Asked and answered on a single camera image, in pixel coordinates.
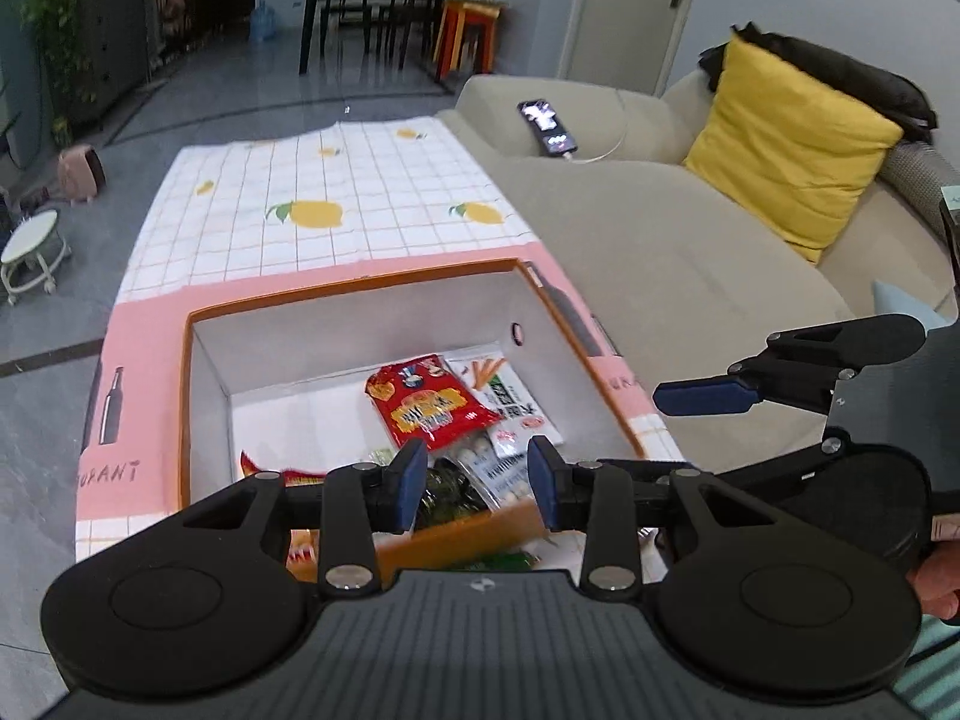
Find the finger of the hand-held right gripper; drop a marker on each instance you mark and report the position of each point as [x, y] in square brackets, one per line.
[705, 397]
[787, 461]

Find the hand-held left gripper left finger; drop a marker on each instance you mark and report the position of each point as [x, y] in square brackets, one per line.
[405, 487]

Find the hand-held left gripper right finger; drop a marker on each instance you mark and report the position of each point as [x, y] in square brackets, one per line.
[547, 484]

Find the dark green vacuum packet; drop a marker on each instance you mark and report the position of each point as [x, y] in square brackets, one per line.
[446, 495]

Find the clear packet of white balls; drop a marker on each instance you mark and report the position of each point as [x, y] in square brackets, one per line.
[495, 469]

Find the red cartoon snack packet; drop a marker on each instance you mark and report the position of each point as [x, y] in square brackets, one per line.
[427, 405]

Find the long white snack packet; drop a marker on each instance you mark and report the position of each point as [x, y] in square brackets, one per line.
[514, 397]

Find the bag of orange snack sticks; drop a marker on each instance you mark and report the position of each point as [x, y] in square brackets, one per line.
[281, 474]

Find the orange cardboard box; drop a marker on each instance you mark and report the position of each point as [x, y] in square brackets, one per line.
[337, 337]

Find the person's right hand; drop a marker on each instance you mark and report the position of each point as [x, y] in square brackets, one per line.
[945, 577]

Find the green sausage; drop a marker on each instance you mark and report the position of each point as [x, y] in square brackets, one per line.
[502, 561]

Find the light blue cushion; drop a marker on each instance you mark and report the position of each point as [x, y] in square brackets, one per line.
[904, 304]

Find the beige sofa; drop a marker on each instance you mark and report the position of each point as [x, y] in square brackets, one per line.
[637, 225]

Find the grey knit cushion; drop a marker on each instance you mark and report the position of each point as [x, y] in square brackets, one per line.
[919, 172]

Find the checked lemon print tablecloth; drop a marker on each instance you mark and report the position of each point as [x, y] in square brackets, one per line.
[300, 255]

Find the yellow cushion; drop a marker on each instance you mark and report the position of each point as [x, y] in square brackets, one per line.
[787, 150]

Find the black smartphone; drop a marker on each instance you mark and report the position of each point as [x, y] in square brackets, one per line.
[547, 127]

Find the dark blanket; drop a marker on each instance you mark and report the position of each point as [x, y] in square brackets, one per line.
[847, 75]

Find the white door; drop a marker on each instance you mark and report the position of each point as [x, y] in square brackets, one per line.
[630, 15]

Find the orange stool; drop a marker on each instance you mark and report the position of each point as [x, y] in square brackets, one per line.
[469, 34]

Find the white rolling stool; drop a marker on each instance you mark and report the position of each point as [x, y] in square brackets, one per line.
[30, 244]

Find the pink heater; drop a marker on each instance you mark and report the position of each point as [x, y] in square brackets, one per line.
[82, 174]

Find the dark dining chair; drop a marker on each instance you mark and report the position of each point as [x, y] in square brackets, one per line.
[352, 15]
[412, 7]

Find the blue water jug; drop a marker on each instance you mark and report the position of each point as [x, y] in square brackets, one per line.
[262, 24]

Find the dark dresser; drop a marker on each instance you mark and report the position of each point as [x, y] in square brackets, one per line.
[112, 45]

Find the trailing green plant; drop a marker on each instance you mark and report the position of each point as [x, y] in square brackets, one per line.
[56, 22]

